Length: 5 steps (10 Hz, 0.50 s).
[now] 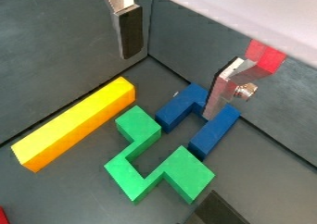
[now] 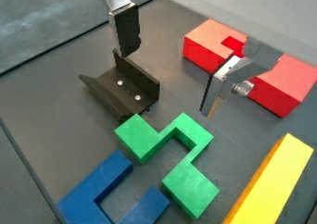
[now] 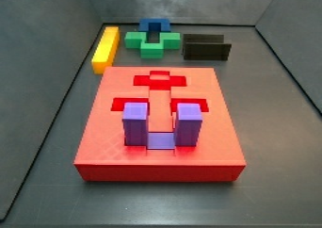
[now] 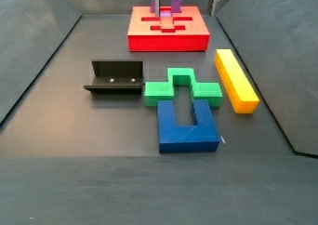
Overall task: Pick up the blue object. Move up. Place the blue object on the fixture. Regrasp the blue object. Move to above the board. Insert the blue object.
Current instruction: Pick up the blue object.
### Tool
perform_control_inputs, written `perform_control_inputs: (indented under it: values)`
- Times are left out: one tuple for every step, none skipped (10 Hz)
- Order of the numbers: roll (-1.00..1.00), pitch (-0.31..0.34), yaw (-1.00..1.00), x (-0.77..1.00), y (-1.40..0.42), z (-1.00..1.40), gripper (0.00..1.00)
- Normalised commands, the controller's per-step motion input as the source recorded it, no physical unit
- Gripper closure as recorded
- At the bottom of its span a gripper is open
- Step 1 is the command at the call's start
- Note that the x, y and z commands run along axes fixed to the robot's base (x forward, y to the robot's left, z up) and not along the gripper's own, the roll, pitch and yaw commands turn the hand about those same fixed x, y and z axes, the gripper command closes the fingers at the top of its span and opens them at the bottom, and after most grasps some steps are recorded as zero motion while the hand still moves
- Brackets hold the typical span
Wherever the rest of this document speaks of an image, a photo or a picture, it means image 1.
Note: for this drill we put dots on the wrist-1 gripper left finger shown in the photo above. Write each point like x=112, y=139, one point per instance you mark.
x=126, y=13

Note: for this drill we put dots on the green zigzag block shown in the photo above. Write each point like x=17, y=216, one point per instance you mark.
x=139, y=170

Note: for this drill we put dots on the yellow long block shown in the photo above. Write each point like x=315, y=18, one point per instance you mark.
x=46, y=143

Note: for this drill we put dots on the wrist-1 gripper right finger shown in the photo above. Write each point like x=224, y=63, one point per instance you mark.
x=227, y=87

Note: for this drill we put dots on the red puzzle base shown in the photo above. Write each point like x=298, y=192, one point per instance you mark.
x=266, y=56

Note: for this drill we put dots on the black angled fixture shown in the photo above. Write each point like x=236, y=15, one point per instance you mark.
x=216, y=211

